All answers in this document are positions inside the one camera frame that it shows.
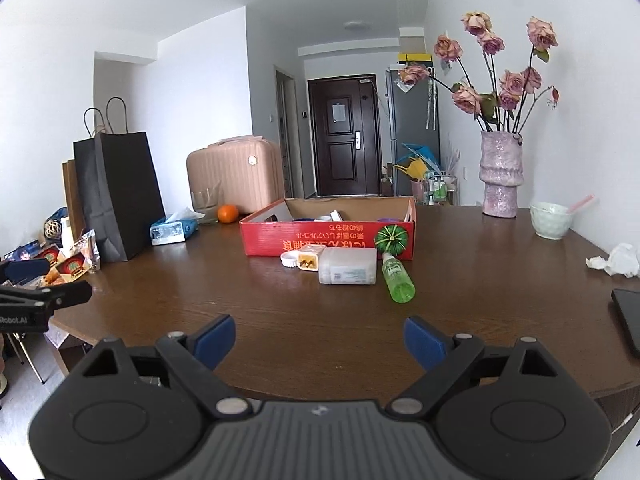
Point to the yellow box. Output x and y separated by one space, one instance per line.
415 58

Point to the dark brown entrance door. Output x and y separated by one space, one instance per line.
345 155

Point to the brown paper bag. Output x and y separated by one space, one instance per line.
72 195

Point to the paper note on refrigerator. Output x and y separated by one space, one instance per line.
405 85

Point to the woven rattan ball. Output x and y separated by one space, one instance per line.
52 228

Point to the red cardboard box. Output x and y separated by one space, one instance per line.
325 242

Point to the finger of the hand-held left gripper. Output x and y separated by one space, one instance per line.
70 294
25 269

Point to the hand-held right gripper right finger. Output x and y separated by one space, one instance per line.
425 342

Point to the paper sheet on door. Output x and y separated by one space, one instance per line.
338 112

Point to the pink spoon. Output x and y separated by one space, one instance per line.
581 203

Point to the wooden interior door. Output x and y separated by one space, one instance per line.
284 130

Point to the silver foil packet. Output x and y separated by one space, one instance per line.
89 252

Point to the black paper bag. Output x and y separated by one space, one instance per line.
122 195

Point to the pale green bowl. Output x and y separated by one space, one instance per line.
550 222

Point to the dried pink roses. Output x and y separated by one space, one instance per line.
510 85

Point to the orange fruit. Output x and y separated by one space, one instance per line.
228 214

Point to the small white lid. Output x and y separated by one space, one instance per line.
289 259

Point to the blue tissue pack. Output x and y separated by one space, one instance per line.
172 232

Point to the red gold snack packet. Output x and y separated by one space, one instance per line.
72 267
48 252

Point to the clear glass cup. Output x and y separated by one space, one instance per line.
202 202

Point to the translucent plastic container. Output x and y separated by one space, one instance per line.
347 267

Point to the pink ceramic vase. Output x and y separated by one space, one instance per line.
501 175

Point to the green spray bottle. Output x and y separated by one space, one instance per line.
398 280

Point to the black phone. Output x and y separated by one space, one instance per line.
629 317

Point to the purple ridged lid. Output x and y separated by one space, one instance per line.
388 220

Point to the pink suitcase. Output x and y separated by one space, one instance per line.
235 172

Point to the crumpled white tissue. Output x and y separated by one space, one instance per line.
620 260

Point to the grey refrigerator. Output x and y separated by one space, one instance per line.
412 125

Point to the metal frame chair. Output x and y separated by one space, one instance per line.
22 355

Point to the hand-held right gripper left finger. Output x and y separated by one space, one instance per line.
215 340

